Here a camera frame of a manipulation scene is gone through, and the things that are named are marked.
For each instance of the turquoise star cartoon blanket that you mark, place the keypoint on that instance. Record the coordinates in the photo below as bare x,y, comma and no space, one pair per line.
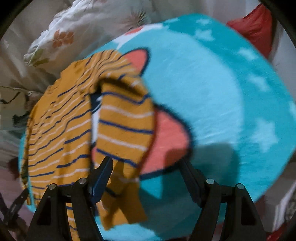
218,103

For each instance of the white crane print pillow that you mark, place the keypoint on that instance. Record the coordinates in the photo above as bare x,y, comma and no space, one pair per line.
16,105

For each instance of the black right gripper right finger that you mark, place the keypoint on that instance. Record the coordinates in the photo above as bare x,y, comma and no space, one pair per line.
241,222

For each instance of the white floral pillow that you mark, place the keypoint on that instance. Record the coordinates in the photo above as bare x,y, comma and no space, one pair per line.
82,28

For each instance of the orange striped knit sweater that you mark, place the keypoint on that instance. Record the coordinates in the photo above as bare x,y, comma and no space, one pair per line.
98,107

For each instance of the red cloth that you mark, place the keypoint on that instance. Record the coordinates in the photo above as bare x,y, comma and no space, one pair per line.
258,27

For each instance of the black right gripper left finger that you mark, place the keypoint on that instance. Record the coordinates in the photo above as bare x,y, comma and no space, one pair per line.
50,221

